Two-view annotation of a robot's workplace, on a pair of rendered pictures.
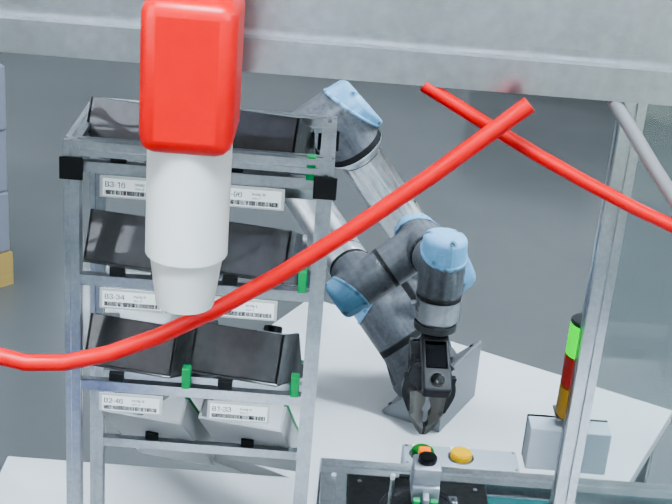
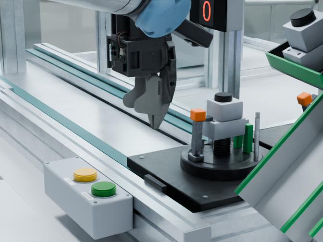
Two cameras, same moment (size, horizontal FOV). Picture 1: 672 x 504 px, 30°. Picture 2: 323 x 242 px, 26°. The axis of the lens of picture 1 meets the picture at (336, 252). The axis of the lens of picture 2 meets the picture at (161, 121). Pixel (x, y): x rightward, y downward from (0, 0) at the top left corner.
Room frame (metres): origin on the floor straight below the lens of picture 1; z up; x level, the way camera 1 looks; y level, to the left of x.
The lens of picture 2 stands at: (2.36, 0.75, 1.40)
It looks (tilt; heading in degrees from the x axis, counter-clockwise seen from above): 17 degrees down; 241
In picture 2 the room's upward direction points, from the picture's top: straight up
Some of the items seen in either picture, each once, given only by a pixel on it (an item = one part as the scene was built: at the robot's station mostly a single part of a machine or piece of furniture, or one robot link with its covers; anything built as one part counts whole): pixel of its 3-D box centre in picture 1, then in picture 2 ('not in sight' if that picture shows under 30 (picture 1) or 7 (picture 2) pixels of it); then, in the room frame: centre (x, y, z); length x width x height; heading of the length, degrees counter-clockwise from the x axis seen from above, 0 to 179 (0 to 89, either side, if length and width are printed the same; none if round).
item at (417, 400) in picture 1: (416, 404); (149, 104); (1.87, -0.16, 1.10); 0.06 x 0.03 x 0.09; 1
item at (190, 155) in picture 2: not in sight; (195, 156); (1.78, -0.17, 0.99); 0.02 x 0.02 x 0.01; 1
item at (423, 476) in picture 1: (426, 477); (228, 113); (1.72, -0.18, 1.06); 0.08 x 0.04 x 0.07; 1
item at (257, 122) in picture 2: (390, 496); (256, 136); (1.70, -0.12, 1.03); 0.01 x 0.01 x 0.08
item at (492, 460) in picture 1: (458, 471); (85, 194); (1.94, -0.26, 0.93); 0.21 x 0.07 x 0.06; 91
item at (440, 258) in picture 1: (441, 264); not in sight; (1.87, -0.17, 1.37); 0.09 x 0.08 x 0.11; 16
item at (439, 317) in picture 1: (435, 308); not in sight; (1.87, -0.17, 1.29); 0.08 x 0.08 x 0.05
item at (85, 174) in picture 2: (460, 456); (85, 176); (1.94, -0.26, 0.96); 0.04 x 0.04 x 0.02
